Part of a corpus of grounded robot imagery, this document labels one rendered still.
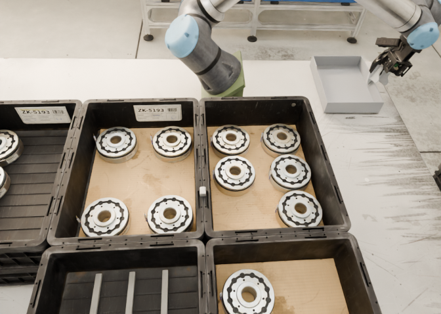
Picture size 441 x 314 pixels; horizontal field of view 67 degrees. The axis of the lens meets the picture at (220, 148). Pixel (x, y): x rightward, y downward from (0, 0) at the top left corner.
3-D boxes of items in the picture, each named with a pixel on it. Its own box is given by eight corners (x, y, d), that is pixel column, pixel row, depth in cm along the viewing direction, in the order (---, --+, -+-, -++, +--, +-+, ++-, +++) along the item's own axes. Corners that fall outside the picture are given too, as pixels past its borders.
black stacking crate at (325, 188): (199, 127, 99) (199, 99, 90) (297, 125, 101) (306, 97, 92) (205, 259, 74) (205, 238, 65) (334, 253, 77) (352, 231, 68)
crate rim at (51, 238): (86, 105, 89) (83, 98, 87) (198, 103, 92) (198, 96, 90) (48, 251, 64) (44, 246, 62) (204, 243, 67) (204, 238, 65)
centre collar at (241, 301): (235, 282, 67) (235, 281, 66) (260, 282, 67) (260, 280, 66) (236, 309, 63) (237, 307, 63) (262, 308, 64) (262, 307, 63)
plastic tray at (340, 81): (309, 65, 137) (312, 55, 133) (357, 65, 137) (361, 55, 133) (323, 112, 120) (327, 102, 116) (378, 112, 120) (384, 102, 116)
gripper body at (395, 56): (384, 74, 115) (409, 45, 106) (374, 59, 120) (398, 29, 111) (401, 79, 117) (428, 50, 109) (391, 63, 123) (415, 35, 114)
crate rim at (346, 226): (198, 103, 92) (198, 96, 90) (305, 102, 94) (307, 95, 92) (205, 243, 67) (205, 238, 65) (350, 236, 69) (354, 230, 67)
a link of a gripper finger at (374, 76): (365, 90, 123) (383, 71, 116) (359, 80, 126) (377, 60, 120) (372, 92, 124) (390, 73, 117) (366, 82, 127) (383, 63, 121)
